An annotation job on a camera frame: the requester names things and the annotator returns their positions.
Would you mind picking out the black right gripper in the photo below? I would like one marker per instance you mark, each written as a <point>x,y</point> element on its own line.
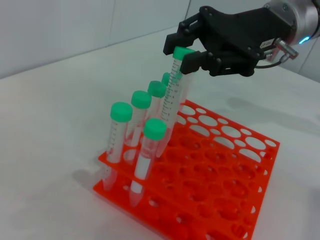
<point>237,37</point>

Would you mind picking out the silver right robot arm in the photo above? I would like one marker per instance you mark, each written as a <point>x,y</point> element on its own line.
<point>300,15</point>

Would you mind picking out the orange plastic test tube rack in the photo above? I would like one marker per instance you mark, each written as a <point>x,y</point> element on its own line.
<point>117,197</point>

